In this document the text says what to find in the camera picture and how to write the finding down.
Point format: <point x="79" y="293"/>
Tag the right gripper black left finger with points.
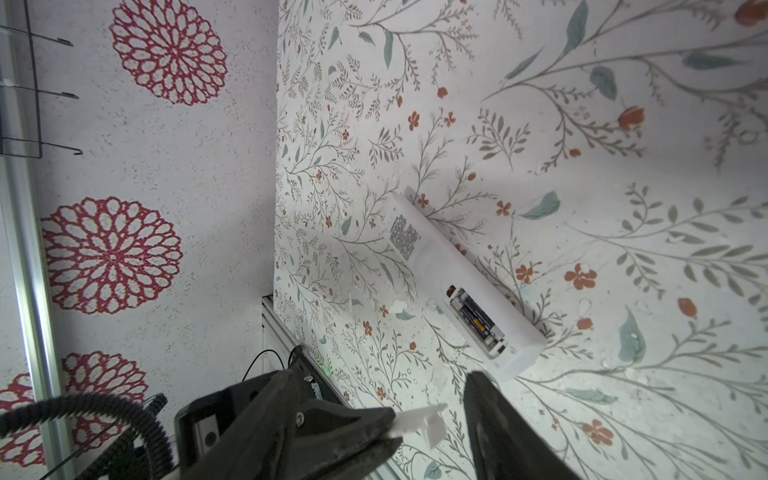
<point x="274" y="427"/>

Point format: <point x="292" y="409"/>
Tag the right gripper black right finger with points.
<point x="503" y="445"/>

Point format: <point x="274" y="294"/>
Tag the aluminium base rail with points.
<point x="279" y="338"/>

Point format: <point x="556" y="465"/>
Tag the black AAA battery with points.
<point x="480" y="324"/>

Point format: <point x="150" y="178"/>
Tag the black wire wall basket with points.
<point x="21" y="118"/>

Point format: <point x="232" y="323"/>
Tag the white remote control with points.
<point x="505" y="341"/>

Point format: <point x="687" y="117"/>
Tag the white battery compartment cover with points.
<point x="426" y="421"/>

